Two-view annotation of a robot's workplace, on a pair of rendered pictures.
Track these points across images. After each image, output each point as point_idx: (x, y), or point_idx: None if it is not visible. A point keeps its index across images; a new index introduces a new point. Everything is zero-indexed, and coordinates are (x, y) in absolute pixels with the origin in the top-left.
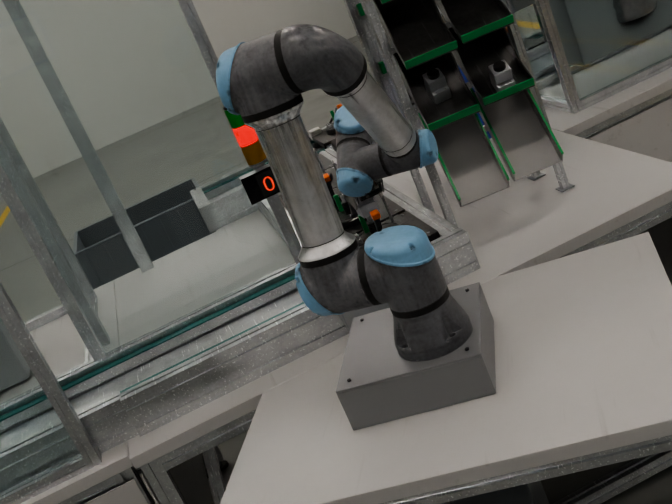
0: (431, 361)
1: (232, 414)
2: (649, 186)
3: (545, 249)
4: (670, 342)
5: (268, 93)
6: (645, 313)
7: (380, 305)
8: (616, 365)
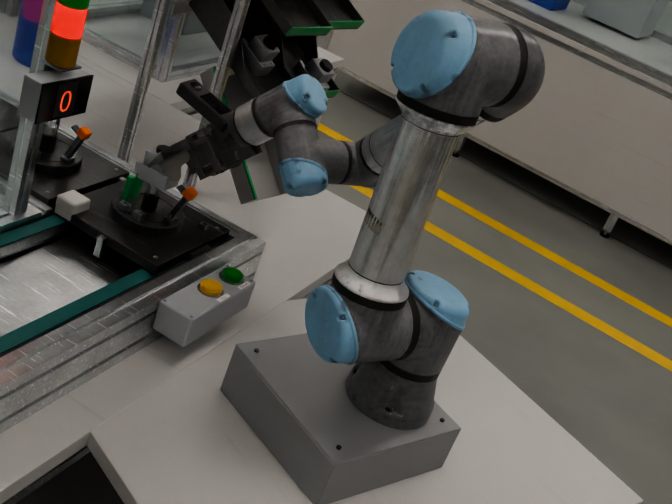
0: (416, 431)
1: (51, 463)
2: (353, 225)
3: (312, 277)
4: (544, 425)
5: (483, 99)
6: (493, 387)
7: (215, 321)
8: (523, 445)
